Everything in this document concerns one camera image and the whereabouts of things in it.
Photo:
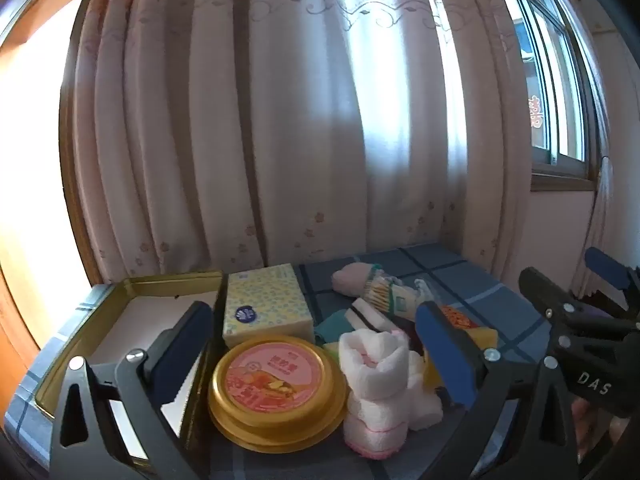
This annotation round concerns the person's right hand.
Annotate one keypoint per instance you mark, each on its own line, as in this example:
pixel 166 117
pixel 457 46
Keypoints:
pixel 597 435

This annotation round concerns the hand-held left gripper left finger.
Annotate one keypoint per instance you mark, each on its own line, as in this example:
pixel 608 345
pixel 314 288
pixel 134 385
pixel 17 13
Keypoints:
pixel 186 342

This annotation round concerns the pink fluffy cloth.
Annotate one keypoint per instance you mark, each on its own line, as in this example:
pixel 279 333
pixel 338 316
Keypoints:
pixel 352 280

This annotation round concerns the cotton swab pack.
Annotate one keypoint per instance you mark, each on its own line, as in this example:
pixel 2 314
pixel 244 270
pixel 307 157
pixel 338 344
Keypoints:
pixel 387 292

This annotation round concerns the teal cloth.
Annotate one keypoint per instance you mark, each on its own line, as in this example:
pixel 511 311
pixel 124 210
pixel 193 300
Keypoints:
pixel 332 327

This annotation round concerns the white sponge block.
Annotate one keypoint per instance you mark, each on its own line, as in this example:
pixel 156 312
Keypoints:
pixel 372 315

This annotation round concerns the gold rectangular tin box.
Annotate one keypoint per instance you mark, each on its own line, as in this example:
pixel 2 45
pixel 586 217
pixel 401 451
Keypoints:
pixel 170 281

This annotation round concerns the yellow dotted tissue pack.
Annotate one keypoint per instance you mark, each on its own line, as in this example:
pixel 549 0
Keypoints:
pixel 267 300

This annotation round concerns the yellow sponge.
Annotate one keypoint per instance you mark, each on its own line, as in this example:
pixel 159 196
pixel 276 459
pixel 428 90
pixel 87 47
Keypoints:
pixel 482 340

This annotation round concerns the pink floral curtain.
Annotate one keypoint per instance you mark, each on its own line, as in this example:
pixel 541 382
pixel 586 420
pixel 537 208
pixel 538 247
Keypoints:
pixel 280 135

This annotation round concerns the window with metal frame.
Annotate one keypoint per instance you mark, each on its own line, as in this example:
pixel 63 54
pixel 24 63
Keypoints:
pixel 555 85

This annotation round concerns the clear wet wipes pack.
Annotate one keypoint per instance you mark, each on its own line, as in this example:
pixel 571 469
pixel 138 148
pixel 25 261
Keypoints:
pixel 426 291

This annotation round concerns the red gold embroidered pouch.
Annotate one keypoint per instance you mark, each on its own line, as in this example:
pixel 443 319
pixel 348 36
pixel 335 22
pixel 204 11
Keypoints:
pixel 457 317

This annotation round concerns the white sheer curtain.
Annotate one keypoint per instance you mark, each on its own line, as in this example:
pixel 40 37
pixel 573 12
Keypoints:
pixel 602 200

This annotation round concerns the blue checked tablecloth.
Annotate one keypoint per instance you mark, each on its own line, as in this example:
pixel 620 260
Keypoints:
pixel 450 270

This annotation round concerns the round gold lid pink label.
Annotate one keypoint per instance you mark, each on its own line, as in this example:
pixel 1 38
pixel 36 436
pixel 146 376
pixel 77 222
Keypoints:
pixel 275 385

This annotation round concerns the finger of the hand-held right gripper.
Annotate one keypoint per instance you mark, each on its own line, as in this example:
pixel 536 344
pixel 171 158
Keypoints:
pixel 545 295
pixel 607 267

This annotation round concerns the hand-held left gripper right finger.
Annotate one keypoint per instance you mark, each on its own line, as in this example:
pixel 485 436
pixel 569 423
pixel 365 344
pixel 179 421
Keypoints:
pixel 445 355

